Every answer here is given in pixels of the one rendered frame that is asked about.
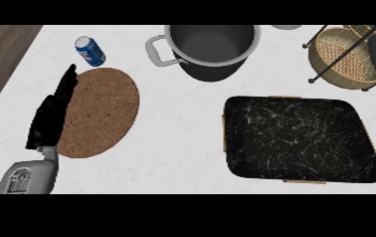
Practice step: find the black marble tray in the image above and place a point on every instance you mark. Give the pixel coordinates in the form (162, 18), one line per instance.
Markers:
(297, 139)

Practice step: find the wicker tiered basket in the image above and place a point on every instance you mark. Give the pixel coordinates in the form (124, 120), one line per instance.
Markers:
(342, 56)

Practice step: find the brown round cork placemat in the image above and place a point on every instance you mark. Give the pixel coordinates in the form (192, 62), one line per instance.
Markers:
(100, 112)

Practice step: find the grey metal pot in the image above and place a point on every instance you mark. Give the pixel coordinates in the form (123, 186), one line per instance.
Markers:
(211, 50)

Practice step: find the blue drink can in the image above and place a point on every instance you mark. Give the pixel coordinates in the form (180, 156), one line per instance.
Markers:
(90, 51)

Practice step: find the pale grey round object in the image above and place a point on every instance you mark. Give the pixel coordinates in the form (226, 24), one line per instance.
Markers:
(286, 27)

